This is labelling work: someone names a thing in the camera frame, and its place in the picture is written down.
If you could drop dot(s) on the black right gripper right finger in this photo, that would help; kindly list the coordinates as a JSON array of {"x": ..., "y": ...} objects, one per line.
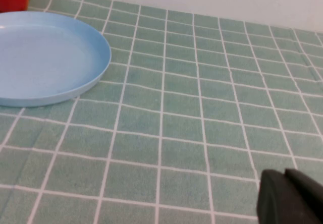
[{"x": 308, "y": 188}]

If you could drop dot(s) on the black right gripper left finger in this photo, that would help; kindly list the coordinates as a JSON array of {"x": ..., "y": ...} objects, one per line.
[{"x": 275, "y": 201}]

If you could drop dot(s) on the light blue round plate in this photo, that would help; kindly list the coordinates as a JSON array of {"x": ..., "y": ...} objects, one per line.
[{"x": 50, "y": 57}]

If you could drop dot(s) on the green checkered tablecloth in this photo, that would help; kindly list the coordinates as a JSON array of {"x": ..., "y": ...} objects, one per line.
[{"x": 176, "y": 120}]

